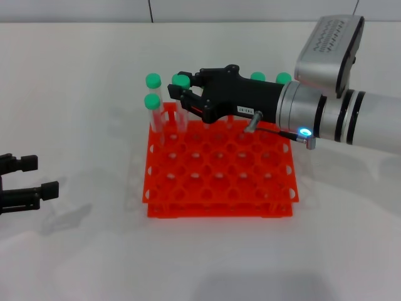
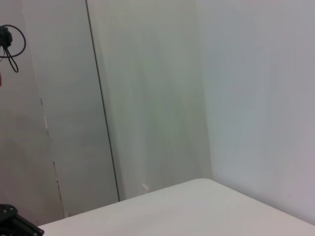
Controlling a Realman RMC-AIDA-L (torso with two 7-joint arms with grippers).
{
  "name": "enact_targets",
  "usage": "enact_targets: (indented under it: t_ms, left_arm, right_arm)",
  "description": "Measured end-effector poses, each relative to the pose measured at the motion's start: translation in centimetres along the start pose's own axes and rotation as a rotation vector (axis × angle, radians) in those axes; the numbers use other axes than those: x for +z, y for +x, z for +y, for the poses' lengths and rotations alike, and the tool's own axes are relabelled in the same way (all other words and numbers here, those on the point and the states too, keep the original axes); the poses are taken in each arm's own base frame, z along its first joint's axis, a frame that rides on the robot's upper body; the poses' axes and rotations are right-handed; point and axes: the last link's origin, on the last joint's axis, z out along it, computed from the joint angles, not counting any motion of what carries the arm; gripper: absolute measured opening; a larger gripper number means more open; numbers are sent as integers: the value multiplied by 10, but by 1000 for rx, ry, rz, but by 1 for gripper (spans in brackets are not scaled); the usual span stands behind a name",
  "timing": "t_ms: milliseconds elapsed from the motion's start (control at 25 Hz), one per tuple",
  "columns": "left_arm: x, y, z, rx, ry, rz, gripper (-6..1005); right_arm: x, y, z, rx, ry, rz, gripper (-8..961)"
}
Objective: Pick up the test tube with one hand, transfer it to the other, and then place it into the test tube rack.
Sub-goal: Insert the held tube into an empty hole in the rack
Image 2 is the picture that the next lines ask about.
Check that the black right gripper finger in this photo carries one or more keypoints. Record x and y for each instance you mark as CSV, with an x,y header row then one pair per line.
x,y
17,226

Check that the orange block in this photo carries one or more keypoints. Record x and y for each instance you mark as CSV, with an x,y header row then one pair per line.
x,y
1,78

